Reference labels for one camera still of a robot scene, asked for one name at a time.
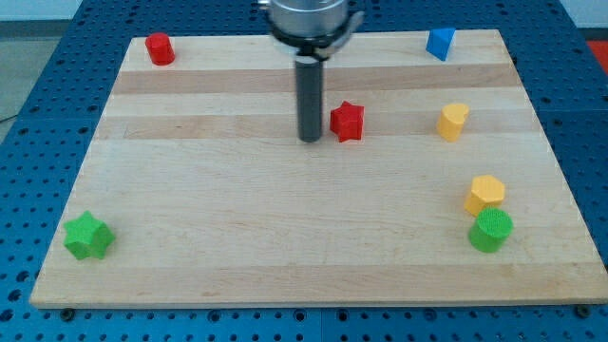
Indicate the red cylinder block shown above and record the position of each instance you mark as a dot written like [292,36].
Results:
[159,48]

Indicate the blue triangular prism block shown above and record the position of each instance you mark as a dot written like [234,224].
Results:
[439,42]

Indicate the yellow hexagon block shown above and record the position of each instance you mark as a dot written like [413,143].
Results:
[484,191]

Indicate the green cylinder block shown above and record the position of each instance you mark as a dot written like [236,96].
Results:
[490,230]

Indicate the red star block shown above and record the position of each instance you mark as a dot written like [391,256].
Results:
[347,122]

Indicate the green star block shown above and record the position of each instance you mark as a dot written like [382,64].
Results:
[87,236]

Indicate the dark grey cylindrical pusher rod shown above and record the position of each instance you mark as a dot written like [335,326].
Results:
[309,98]

